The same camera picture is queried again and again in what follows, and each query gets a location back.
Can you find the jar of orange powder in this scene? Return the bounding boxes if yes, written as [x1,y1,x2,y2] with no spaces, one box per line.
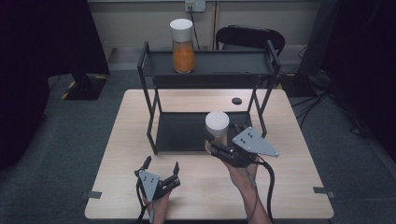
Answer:
[169,18,197,75]

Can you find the black equipment stand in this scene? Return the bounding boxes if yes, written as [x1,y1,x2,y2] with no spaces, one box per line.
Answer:
[281,0,340,98]

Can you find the person's left hand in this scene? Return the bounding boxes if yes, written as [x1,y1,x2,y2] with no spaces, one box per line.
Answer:
[142,189,173,224]

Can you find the grey table bracket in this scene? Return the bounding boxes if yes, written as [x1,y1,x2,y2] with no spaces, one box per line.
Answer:
[79,190,103,201]
[312,186,337,200]

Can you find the right hand-held gripper cable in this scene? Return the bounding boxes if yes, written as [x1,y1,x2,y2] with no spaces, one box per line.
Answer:
[254,154,277,224]

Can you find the dark curtain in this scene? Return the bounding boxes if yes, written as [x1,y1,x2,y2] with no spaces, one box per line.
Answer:
[0,0,111,172]
[323,0,396,162]

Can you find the jar of pale powder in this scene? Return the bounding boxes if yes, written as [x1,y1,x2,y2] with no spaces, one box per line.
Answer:
[203,110,231,155]

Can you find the black metal two-tier rack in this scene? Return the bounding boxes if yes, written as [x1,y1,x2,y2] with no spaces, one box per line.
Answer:
[136,39,282,156]

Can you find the black floor cables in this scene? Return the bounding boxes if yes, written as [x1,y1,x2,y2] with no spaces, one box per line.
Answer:
[290,45,373,136]

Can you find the white wall power outlet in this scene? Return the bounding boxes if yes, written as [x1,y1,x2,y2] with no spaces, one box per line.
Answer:
[184,0,207,13]

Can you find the black stand base yellow tape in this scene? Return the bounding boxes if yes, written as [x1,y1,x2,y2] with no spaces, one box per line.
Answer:
[60,72,109,102]

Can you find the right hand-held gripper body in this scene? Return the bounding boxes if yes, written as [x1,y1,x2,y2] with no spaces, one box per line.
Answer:
[208,126,280,169]

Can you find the black chair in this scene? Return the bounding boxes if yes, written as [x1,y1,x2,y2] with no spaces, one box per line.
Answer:
[215,24,287,58]

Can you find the black power cable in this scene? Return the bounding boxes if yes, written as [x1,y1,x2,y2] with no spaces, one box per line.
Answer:
[188,5,203,51]

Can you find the person's right hand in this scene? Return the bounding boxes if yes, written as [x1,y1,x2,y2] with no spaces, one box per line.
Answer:
[221,156,260,191]

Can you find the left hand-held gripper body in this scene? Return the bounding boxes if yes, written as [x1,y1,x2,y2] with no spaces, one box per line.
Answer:
[134,169,182,203]

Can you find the hand-held gripper cable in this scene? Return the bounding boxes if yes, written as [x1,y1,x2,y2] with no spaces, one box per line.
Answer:
[254,154,277,224]
[134,179,148,224]

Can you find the left hand-held gripper cable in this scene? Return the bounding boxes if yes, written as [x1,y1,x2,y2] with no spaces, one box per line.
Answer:
[134,179,148,224]

